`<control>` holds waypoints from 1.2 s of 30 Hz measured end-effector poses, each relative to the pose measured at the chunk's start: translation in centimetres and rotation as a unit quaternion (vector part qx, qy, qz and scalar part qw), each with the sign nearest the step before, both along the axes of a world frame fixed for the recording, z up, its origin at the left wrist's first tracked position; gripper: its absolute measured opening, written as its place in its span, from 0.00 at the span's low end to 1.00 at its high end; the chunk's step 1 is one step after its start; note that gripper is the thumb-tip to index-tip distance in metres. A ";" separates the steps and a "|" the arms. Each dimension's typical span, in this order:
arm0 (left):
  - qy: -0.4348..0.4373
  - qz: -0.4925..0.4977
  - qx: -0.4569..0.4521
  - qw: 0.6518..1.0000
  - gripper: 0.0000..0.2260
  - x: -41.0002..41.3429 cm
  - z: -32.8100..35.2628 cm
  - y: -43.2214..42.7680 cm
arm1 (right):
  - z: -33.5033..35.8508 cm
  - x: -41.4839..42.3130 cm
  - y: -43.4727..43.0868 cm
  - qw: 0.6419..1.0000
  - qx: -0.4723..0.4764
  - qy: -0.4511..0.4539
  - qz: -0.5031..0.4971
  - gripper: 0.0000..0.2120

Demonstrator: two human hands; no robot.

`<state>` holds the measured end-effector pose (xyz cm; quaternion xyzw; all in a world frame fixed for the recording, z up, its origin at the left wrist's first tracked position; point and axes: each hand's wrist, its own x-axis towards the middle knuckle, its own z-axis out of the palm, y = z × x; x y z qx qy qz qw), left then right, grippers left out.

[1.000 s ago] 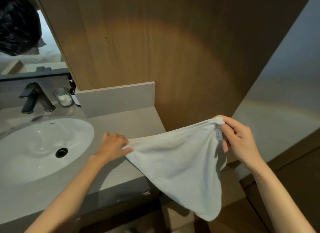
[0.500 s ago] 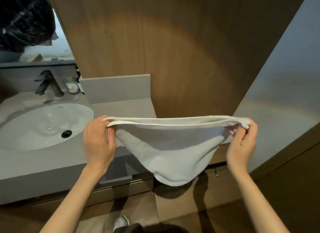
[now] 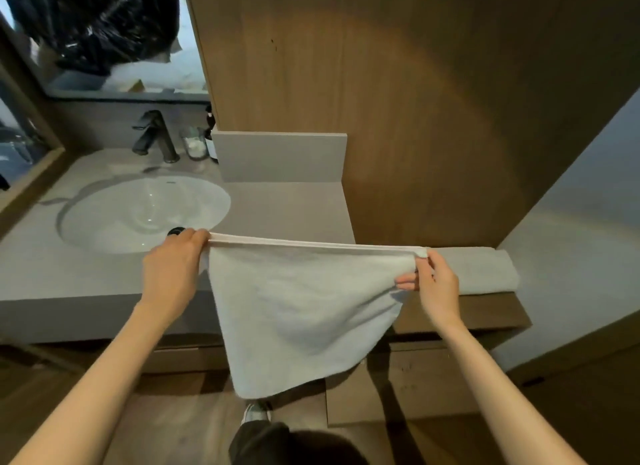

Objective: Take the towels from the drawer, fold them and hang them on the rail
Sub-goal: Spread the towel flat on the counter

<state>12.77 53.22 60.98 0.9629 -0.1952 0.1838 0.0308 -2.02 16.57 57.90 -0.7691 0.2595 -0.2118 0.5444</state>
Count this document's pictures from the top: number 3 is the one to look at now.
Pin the grey stone backsplash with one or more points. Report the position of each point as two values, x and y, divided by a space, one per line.
280 157

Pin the wall mirror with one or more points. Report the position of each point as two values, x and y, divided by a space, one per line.
150 75

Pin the glass jar with cotton pads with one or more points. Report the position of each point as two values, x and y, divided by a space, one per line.
195 147

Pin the person's right hand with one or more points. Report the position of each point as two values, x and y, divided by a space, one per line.
440 295

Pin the white oval sink basin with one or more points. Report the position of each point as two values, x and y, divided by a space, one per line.
125 215

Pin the black sink drain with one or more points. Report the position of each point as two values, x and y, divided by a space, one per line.
175 231

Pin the person's white shoe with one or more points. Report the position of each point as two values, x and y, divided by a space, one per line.
256 412

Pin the black door hinge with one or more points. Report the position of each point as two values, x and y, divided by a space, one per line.
532 381

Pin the dark pump bottle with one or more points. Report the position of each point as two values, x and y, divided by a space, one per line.
211 140

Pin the person's left forearm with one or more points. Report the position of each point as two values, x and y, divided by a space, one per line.
90 394

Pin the wooden cabinet flap door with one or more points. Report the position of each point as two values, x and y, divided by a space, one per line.
435 379

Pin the wooden back panel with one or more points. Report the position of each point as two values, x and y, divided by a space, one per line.
400 105

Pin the wooden vanity base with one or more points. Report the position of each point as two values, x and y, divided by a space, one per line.
190 360

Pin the person's right forearm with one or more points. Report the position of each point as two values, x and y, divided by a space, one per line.
510 404

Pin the black faucet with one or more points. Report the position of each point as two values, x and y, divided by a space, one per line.
155 135

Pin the person's left hand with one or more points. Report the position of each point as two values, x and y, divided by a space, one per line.
170 280

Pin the white towel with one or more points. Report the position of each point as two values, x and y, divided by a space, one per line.
300 305
485 275

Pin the person's dark trousers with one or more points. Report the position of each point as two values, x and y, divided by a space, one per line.
280 447

